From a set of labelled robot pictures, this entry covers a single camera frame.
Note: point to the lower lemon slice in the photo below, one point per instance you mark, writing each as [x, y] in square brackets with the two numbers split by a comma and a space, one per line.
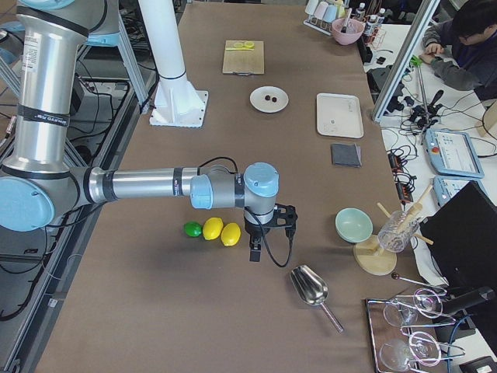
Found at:
[248, 45]

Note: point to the metal scoop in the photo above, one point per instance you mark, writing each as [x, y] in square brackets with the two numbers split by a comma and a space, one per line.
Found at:
[313, 290]

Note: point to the blue teach pendant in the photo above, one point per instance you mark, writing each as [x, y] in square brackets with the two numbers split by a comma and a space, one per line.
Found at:
[451, 153]
[445, 187]

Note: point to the aluminium frame post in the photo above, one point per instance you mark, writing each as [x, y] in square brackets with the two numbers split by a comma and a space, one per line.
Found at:
[414, 35]

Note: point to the seated person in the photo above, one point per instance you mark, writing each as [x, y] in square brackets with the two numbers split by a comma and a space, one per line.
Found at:
[462, 50]

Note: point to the grey folded cloth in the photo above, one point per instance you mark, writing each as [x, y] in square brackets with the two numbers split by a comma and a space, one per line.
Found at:
[346, 155]

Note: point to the pink bowl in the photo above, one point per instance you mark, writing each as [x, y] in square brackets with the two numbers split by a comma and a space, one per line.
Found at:
[354, 31]

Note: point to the wooden cup stand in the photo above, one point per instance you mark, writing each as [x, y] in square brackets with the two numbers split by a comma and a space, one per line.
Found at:
[377, 261]

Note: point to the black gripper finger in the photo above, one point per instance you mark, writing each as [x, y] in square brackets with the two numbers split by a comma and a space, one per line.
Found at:
[255, 246]

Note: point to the clear textured glass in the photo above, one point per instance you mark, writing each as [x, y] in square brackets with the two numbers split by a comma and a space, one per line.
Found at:
[397, 232]

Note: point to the cream round plate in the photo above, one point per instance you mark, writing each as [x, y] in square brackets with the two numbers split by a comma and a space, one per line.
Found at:
[257, 99]

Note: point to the wooden cutting board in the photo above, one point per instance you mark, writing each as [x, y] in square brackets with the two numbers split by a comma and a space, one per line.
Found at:
[246, 62]

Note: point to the yellow lemon outer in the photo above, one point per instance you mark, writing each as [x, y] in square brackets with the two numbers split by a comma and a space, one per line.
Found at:
[230, 234]

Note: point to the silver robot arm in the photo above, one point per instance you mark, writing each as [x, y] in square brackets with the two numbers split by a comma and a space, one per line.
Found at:
[38, 187]

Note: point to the black monitor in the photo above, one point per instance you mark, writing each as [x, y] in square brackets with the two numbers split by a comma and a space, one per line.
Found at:
[464, 238]

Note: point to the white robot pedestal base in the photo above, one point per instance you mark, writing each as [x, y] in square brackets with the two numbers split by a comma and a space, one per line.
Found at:
[177, 102]

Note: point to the yellow lemon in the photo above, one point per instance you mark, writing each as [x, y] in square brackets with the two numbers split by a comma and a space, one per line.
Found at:
[212, 228]
[230, 234]

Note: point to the metal glass rack tray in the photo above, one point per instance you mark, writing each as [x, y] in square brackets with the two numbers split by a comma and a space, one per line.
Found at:
[403, 332]

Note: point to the pastel cup rack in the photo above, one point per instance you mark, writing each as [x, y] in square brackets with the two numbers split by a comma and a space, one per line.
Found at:
[321, 14]

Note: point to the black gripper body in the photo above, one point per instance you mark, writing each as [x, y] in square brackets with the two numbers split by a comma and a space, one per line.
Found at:
[255, 228]

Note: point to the cream rabbit tray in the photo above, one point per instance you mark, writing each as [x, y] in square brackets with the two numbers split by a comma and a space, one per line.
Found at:
[339, 115]

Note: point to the mint green bowl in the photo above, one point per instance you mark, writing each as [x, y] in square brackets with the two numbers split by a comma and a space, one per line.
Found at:
[353, 225]

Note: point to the green lime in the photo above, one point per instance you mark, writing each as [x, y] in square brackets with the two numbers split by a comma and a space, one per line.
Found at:
[193, 229]

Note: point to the yellow lemon middle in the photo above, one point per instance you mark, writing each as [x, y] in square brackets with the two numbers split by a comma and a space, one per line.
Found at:
[212, 228]

